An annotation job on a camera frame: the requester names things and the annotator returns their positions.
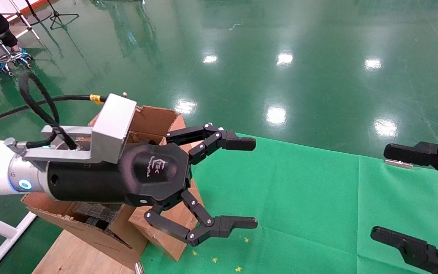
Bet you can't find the chrome wheeled stool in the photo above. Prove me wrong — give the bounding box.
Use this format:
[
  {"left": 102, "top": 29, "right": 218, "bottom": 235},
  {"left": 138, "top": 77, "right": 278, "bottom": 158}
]
[{"left": 0, "top": 32, "right": 34, "bottom": 76}]

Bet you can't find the large open cardboard carton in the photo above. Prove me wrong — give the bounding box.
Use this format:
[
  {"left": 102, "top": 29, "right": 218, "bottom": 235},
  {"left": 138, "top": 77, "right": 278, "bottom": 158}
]
[{"left": 21, "top": 105, "right": 188, "bottom": 270}]

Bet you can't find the white metal stand frame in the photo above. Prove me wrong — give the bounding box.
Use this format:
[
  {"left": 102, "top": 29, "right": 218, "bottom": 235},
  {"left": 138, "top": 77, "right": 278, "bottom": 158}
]
[{"left": 0, "top": 0, "right": 41, "bottom": 41}]

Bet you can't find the black round base stand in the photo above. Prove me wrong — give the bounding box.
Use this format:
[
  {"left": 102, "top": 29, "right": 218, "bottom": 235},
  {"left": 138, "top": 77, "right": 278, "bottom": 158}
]
[{"left": 23, "top": 0, "right": 52, "bottom": 26}]

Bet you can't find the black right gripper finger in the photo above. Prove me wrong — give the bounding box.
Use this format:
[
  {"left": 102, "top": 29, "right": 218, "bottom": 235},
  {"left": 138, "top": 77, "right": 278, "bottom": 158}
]
[
  {"left": 370, "top": 226, "right": 438, "bottom": 274},
  {"left": 384, "top": 140, "right": 438, "bottom": 190}
]

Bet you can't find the black foam block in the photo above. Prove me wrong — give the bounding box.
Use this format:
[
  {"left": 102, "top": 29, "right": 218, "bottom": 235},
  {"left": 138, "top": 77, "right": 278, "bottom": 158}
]
[{"left": 65, "top": 202, "right": 125, "bottom": 231}]

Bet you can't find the black tripod stand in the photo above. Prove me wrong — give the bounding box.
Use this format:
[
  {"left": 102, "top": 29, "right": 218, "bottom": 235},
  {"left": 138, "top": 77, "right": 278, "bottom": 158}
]
[{"left": 46, "top": 0, "right": 80, "bottom": 30}]

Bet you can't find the black cable with yellow tag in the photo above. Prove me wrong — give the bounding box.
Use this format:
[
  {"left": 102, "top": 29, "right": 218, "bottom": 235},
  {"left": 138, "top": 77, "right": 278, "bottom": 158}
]
[{"left": 0, "top": 94, "right": 108, "bottom": 129}]

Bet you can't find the thick black looped cable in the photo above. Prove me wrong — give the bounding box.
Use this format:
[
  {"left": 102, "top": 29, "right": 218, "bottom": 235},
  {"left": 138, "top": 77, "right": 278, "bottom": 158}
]
[{"left": 19, "top": 71, "right": 78, "bottom": 150}]

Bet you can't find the green table cloth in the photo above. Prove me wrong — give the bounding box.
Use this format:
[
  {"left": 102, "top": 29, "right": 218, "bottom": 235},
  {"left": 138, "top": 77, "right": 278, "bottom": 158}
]
[{"left": 139, "top": 132, "right": 438, "bottom": 274}]

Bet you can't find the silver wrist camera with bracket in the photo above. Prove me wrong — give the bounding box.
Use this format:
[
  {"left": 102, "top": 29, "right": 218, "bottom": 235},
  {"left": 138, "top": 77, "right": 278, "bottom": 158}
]
[{"left": 23, "top": 92, "right": 138, "bottom": 165}]

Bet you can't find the white board with orange edge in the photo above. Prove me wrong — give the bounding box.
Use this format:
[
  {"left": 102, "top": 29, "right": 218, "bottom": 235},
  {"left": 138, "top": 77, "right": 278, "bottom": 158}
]
[{"left": 0, "top": 0, "right": 49, "bottom": 16}]

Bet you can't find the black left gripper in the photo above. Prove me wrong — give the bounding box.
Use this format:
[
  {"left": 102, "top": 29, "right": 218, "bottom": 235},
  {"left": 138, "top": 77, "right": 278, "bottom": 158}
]
[{"left": 46, "top": 123, "right": 259, "bottom": 247}]

